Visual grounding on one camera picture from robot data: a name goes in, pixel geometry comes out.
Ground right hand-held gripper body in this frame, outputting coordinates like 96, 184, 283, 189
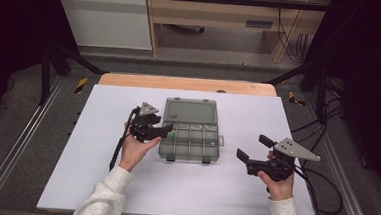
245, 134, 323, 186

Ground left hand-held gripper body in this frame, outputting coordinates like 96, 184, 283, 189
128, 100, 167, 145

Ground grey plastic compartment box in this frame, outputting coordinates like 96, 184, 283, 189
157, 96, 229, 167

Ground person's right hand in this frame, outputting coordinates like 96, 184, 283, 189
254, 149, 298, 203

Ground person's left hand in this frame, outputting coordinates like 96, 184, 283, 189
119, 120, 163, 175

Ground wooden table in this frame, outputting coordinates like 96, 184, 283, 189
98, 71, 279, 98

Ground white table board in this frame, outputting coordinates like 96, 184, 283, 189
36, 81, 327, 215

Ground white cabinet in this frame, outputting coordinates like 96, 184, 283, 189
47, 0, 156, 51

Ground wooden desk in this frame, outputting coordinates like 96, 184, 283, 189
140, 0, 333, 68

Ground black curtain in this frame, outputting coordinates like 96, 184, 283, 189
295, 0, 381, 203
0, 0, 83, 141

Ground yellow-handled tool right floor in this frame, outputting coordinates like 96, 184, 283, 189
287, 90, 308, 108

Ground yellow-handled tool floor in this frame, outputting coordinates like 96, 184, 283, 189
287, 90, 308, 108
74, 75, 90, 95

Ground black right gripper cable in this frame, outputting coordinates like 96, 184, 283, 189
288, 164, 347, 215

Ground black floor cables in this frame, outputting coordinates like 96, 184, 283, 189
289, 75, 349, 146

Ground aluminium floor rail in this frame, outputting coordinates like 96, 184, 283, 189
0, 71, 65, 215
295, 93, 381, 215

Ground black frame strut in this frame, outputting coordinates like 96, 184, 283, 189
37, 40, 111, 110
260, 56, 332, 124

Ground yellow-handled tool left floor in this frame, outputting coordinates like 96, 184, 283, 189
74, 75, 90, 95

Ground black hanging cables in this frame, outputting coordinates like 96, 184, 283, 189
270, 0, 312, 65

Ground grey drawer handle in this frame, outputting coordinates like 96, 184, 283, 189
245, 19, 275, 29

